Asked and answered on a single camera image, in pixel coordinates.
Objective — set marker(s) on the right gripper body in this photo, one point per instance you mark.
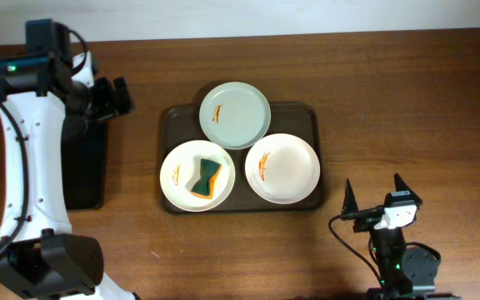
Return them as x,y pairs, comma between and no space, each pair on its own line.
369,213

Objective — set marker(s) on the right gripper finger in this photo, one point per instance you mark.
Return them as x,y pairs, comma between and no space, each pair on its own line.
349,202
400,185

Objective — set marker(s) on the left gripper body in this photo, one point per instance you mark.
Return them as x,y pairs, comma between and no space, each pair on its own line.
112,97

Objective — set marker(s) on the green and orange sponge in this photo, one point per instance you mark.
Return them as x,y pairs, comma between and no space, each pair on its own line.
204,186

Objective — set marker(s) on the pale green plate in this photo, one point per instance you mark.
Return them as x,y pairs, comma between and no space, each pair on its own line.
234,115

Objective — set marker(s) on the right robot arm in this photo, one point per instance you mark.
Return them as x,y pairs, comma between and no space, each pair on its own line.
404,270

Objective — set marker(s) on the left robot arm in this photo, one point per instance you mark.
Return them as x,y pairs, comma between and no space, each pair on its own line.
40,256

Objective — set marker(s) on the black plastic tray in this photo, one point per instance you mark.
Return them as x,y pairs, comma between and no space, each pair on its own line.
84,155

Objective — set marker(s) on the brown plastic serving tray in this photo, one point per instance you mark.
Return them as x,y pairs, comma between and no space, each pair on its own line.
180,124

